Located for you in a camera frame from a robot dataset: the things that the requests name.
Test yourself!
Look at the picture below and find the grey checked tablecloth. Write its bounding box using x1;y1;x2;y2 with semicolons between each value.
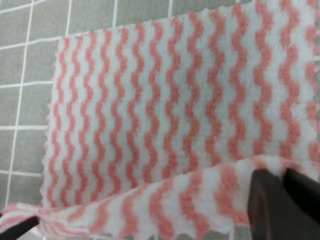
0;0;253;240

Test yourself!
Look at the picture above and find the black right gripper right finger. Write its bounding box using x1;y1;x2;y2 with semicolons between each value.
283;168;320;215

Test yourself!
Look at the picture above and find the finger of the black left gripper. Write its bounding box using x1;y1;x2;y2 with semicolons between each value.
0;213;40;240

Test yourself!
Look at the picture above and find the pink wavy striped towel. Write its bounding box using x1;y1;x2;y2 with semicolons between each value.
1;0;320;240

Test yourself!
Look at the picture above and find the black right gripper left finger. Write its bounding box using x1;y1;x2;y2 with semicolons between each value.
247;170;320;240

